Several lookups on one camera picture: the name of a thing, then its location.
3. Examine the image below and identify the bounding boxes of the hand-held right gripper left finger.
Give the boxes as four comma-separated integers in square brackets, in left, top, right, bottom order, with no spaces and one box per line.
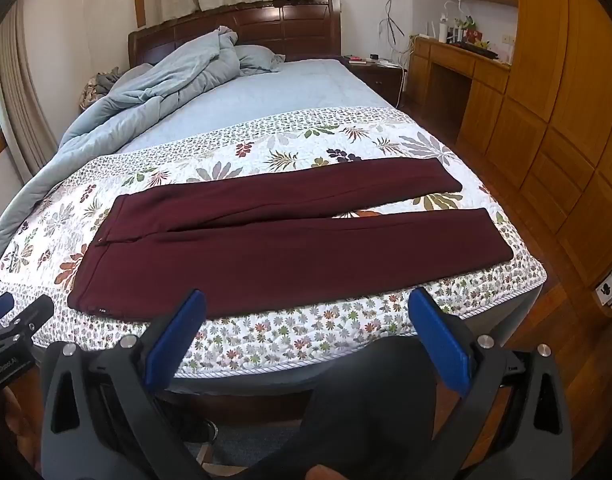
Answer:
[40,288,222,480]

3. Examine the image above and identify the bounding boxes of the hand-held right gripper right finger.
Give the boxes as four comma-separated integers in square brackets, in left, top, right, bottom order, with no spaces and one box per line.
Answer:
[408,287,575,480]

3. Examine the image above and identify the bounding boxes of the maroon pants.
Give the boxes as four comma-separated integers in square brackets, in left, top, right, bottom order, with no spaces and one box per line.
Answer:
[67,157,513,320]

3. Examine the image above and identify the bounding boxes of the person's right hand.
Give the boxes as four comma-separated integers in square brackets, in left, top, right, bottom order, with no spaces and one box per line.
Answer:
[305,464,348,480]

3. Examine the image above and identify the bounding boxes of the floral quilted bedspread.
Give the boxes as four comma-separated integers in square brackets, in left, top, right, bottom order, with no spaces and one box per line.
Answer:
[0,105,548,378]

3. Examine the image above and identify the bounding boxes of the dark shoe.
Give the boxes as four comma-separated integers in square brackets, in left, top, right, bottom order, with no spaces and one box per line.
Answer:
[156,399,220,444]

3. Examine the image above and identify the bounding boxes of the person's leg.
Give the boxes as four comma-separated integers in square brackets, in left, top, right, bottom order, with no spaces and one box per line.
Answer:
[246,335,440,480]

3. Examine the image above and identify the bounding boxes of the small white printed box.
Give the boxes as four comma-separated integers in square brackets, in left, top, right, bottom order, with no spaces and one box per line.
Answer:
[592,265,612,311]

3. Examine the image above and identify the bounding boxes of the beige side curtain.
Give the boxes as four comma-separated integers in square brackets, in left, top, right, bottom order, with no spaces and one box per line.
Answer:
[0,10,60,187]

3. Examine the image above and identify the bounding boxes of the patterned cloth pile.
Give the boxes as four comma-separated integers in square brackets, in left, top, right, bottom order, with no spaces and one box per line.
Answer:
[80,71,121,111]

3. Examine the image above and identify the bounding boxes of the light blue comforter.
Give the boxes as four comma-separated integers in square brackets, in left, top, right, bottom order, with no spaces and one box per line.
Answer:
[0,26,242,281]

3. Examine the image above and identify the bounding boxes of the dark wooden nightstand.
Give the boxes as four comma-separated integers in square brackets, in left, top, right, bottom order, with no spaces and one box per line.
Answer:
[342,56,408,109]

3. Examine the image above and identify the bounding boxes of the wooden wardrobe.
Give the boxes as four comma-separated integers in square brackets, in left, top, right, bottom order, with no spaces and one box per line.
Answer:
[456,0,612,318]

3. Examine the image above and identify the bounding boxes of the wooden desk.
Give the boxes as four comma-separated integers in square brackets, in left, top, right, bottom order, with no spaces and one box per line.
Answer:
[406,35,513,134]

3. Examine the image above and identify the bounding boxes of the bed with blue sheet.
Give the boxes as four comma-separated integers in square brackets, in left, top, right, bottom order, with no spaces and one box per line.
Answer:
[56,57,548,411]

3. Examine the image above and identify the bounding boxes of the light blue pillow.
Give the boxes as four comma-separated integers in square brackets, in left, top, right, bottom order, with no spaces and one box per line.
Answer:
[234,44,286,77]

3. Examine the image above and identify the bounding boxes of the dark wooden headboard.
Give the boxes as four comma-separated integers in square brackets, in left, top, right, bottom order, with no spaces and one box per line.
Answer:
[128,0,343,68]

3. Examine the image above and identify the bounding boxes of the hanging grey cables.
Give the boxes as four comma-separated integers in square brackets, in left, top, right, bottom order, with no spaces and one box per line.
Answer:
[378,0,413,57]

